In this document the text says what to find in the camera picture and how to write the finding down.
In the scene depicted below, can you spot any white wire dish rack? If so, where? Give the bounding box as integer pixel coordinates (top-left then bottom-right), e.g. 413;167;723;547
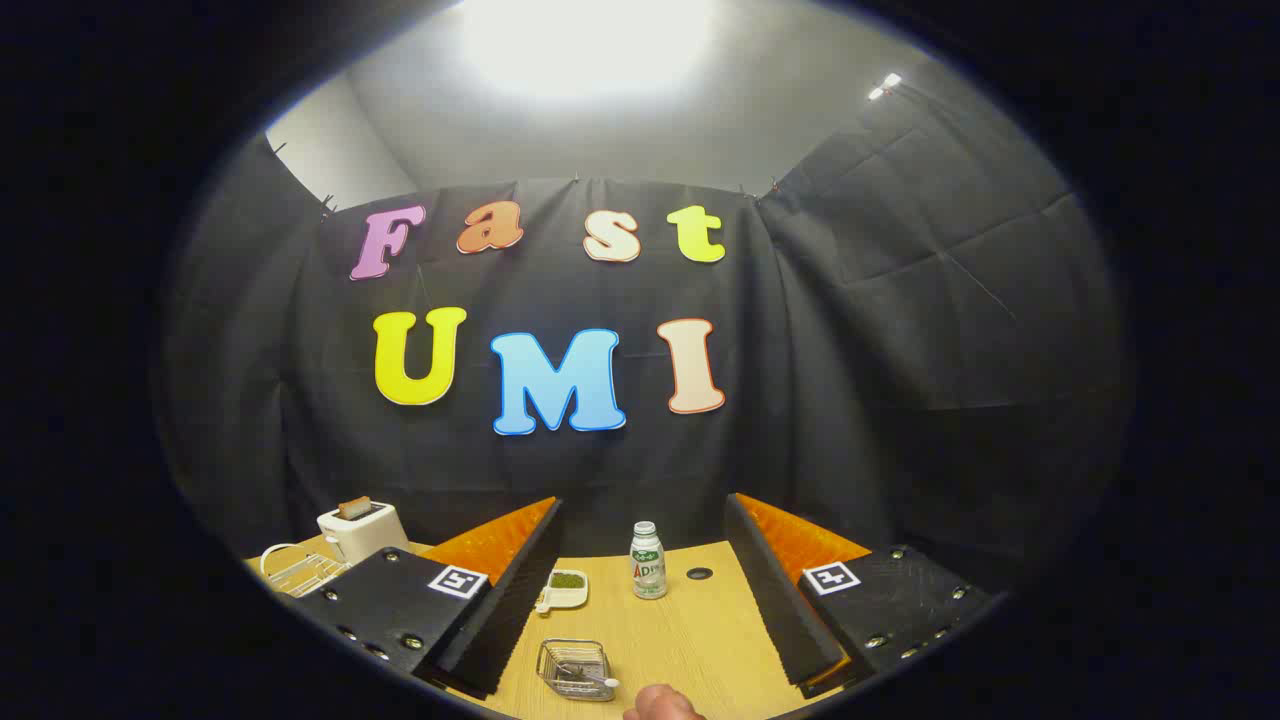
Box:
260;543;353;599

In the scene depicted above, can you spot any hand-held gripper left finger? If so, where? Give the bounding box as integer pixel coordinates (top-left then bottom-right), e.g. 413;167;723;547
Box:
288;497;564;699

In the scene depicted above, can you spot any metal wire basket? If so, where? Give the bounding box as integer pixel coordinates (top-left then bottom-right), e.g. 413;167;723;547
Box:
536;639;616;702

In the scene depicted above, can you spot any white toaster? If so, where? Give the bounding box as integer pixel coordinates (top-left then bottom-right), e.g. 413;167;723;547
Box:
317;503;410;566

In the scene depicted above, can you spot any white bottle green label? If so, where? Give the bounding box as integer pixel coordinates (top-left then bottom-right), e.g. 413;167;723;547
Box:
629;521;668;601

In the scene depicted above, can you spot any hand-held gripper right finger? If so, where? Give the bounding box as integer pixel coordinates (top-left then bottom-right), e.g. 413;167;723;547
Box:
723;492;993;699

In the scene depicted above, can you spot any white divided dish with beans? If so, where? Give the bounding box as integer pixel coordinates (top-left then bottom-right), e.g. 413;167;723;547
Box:
535;569;590;614

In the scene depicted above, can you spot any black backdrop cloth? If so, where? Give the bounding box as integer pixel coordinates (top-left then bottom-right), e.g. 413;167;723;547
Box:
150;75;1136;601

